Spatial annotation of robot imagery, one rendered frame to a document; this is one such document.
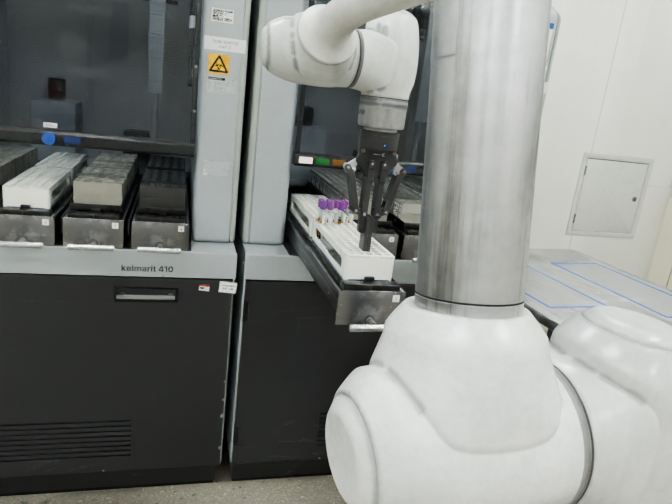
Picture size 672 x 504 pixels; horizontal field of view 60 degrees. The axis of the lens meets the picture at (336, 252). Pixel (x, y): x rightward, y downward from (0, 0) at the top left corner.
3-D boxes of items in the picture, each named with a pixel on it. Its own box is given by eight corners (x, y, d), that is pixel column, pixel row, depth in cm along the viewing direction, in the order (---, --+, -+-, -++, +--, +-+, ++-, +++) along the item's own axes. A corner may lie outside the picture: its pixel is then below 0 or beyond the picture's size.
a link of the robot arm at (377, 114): (354, 94, 111) (350, 126, 113) (368, 96, 102) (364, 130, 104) (398, 100, 113) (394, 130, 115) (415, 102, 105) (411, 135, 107)
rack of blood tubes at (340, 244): (310, 243, 139) (313, 218, 138) (350, 245, 142) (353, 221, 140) (343, 286, 112) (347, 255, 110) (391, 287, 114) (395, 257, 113)
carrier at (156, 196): (185, 209, 151) (186, 187, 149) (185, 211, 149) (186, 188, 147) (138, 207, 148) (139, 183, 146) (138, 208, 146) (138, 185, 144)
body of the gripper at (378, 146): (394, 129, 114) (387, 176, 117) (353, 125, 112) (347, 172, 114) (408, 133, 107) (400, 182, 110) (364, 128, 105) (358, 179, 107)
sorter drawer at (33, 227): (52, 188, 196) (51, 161, 193) (95, 191, 199) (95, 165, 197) (-17, 249, 128) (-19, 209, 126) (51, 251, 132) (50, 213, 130)
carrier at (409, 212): (433, 224, 170) (436, 204, 168) (436, 225, 168) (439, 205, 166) (396, 221, 167) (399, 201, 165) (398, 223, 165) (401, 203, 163)
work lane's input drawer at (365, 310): (278, 232, 173) (281, 203, 171) (323, 235, 177) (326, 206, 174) (339, 335, 106) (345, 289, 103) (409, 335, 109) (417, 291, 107)
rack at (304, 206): (289, 213, 168) (291, 193, 167) (322, 215, 171) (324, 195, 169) (309, 241, 141) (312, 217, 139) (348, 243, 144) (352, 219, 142)
